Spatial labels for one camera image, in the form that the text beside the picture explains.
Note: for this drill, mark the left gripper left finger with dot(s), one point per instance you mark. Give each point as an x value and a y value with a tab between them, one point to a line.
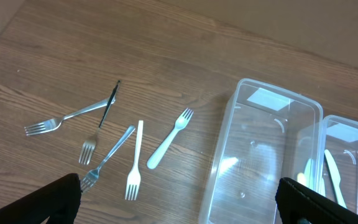
57	202

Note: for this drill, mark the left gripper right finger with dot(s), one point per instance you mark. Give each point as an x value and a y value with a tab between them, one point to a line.
299	204

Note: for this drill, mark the cream plastic knife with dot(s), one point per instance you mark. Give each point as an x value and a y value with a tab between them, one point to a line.
301	178

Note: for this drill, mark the light blue plastic knife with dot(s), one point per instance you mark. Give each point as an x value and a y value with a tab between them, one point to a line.
309	174

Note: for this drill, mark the pale blue plastic knife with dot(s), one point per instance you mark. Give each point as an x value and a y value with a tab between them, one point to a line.
335	177

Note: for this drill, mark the left clear plastic container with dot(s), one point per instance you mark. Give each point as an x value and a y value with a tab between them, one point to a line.
267	133

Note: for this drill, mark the clear plastic container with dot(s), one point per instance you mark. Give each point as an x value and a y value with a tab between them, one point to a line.
340	137
267	133

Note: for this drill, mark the right clear plastic container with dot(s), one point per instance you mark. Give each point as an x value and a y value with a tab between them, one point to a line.
340	137

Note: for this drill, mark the silver metal fork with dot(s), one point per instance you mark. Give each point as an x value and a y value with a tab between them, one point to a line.
54	123
93	175

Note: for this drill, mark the thin white plastic fork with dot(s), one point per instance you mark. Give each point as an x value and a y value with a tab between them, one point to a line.
134	177

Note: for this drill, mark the silver metal fork far left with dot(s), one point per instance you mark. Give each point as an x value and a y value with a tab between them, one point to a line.
54	123

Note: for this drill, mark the thick white plastic fork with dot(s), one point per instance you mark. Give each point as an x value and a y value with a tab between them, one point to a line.
180	124

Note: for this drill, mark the black handled metal fork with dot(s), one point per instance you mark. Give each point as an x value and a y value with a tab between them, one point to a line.
90	144

